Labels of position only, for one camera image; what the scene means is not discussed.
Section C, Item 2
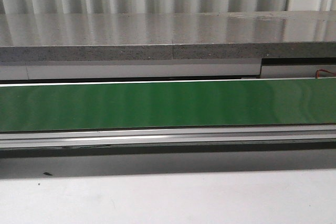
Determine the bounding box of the green conveyor belt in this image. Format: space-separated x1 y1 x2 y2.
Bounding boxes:
1 78 335 132

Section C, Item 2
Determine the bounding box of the silver aluminium conveyor frame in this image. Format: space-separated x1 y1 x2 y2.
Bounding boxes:
1 124 335 151

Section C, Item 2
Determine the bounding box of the grey speckled stone counter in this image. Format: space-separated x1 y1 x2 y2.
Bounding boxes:
1 11 335 62

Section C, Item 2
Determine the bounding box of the red and black wire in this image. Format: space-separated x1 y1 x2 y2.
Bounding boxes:
316 69 336 79

